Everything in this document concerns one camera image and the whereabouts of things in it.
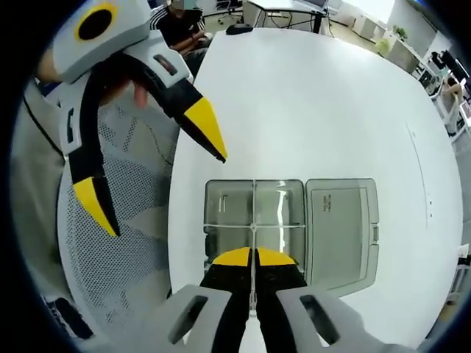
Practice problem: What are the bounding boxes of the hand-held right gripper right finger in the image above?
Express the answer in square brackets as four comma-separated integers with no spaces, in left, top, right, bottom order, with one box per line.
[255,246,369,353]

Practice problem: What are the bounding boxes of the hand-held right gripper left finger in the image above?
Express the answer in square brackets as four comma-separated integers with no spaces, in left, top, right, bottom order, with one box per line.
[161,246,254,353]

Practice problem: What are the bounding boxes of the grey transparent guide fixture box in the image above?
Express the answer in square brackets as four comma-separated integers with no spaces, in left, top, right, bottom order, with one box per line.
[202,178,380,295]

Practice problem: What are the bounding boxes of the person's left hand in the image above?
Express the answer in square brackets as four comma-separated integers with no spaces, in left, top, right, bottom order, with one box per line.
[96,60,152,110]

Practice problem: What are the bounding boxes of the grey mesh office chair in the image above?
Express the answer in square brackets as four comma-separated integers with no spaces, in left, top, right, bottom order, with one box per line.
[54,102,181,332]

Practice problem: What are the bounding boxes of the person's torso in pale shirt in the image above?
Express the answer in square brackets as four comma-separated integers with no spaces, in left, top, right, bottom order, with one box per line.
[10,79,74,295]

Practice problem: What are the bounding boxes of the black oval object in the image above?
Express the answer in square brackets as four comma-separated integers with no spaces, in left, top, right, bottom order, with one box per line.
[224,24,255,36]

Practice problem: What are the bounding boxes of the white side desk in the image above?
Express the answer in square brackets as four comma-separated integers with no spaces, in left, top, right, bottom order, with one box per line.
[246,0,339,36]

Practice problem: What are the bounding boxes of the white low cabinets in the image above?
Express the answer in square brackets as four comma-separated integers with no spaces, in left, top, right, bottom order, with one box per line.
[349,9,393,43]

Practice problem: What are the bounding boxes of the black device cable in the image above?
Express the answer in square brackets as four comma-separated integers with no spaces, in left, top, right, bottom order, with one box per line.
[21,93,69,161]

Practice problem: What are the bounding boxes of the white table cable cover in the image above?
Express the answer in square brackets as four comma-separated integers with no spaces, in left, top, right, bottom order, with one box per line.
[404,123,433,229]

